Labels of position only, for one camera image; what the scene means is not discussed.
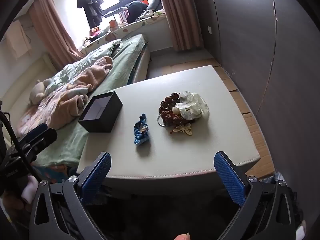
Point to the pink floral blanket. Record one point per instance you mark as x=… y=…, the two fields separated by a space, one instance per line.
x=92 y=77

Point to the hanging dark clothes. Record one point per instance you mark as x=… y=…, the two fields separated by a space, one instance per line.
x=90 y=5

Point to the cream bed headboard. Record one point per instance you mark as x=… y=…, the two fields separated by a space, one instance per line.
x=15 y=80

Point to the patterned window seat cushion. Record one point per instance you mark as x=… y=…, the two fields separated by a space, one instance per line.
x=130 y=27

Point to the pink toy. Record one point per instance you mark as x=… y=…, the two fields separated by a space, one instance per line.
x=96 y=32

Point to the flattened cardboard sheets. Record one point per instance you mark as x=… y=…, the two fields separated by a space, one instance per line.
x=252 y=127

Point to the orange packet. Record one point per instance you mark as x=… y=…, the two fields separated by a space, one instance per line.
x=113 y=24

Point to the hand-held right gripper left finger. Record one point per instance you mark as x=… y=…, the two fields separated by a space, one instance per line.
x=96 y=180

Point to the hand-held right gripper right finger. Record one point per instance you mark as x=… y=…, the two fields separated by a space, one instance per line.
x=228 y=180

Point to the white floral scrunchie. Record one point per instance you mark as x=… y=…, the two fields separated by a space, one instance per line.
x=195 y=105

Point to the bed with green sheet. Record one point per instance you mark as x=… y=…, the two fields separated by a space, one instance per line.
x=125 y=62

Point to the person's left hand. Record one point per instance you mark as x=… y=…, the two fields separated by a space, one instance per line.
x=15 y=205

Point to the black clothing heap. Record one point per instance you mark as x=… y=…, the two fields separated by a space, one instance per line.
x=136 y=10

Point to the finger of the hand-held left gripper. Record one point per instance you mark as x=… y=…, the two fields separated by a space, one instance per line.
x=43 y=140
x=36 y=130

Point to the pale green patterned duvet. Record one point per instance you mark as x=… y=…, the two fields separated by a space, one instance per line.
x=75 y=67

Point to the pink curtain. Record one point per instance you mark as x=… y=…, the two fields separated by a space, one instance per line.
x=180 y=17
x=55 y=30

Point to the cream butterfly hair clip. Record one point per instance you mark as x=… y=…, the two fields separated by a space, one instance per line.
x=183 y=130

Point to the beige plush toy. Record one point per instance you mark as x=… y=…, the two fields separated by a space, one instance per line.
x=37 y=92

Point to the person's right hand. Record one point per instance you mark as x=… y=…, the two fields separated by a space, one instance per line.
x=181 y=237

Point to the grey pillow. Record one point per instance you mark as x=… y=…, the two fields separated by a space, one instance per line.
x=153 y=2

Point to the black jewelry box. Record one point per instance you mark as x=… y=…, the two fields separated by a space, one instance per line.
x=105 y=122

